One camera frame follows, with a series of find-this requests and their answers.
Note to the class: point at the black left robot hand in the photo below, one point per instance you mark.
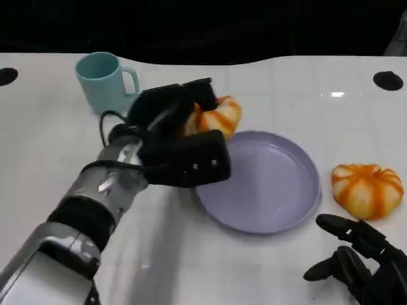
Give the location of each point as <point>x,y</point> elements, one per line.
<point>165,159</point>

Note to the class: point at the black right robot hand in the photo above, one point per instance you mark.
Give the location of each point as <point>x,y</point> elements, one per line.
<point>375,254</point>

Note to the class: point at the orange white toy bread roll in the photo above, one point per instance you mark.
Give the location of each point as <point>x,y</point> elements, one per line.
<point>222,117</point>
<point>365,190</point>

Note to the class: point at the pale green mug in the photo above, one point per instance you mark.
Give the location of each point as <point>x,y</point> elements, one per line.
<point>101,85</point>

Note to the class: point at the lilac plate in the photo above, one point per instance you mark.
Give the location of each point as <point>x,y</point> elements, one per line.
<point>270,184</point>

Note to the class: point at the black table grommet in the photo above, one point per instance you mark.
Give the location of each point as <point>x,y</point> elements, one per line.
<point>388,81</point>
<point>7,77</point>

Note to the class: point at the grey background equipment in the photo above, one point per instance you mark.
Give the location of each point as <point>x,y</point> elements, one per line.
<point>397,41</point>

